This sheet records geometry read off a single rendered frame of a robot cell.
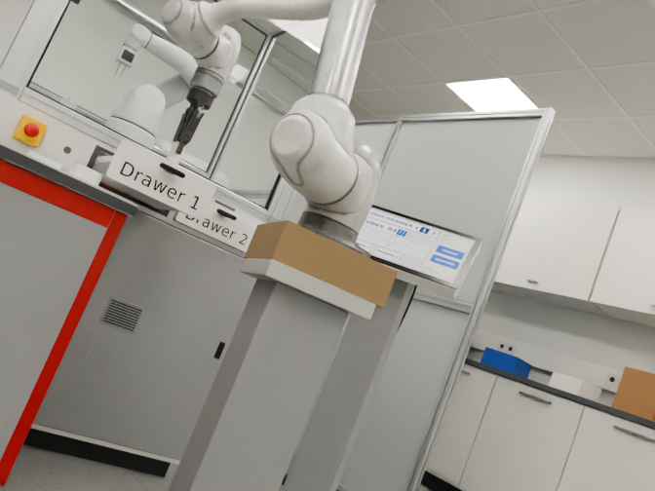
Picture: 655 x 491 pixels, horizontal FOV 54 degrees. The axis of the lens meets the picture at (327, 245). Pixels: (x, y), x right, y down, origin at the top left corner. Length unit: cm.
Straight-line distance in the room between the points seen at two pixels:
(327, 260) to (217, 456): 51
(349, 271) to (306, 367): 25
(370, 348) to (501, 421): 212
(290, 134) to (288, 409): 63
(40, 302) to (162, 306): 75
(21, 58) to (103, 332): 85
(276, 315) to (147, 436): 93
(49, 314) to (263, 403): 51
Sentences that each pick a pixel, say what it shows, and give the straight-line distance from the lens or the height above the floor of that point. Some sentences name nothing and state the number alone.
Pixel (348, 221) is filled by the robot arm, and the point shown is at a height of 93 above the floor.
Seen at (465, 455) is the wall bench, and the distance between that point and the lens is 443.
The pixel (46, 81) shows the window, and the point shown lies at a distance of 215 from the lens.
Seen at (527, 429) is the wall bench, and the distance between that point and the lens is 423.
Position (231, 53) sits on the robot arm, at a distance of 199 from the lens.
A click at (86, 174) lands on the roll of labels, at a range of 161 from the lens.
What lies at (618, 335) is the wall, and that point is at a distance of 492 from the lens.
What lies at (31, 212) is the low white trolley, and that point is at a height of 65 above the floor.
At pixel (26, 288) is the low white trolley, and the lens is 152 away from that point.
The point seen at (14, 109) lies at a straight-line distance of 211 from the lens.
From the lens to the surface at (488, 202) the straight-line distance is 322.
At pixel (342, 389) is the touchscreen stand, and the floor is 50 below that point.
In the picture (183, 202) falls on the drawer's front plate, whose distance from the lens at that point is 184.
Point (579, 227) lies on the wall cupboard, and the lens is 492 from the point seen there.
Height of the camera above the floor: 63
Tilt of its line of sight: 8 degrees up
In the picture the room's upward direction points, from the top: 22 degrees clockwise
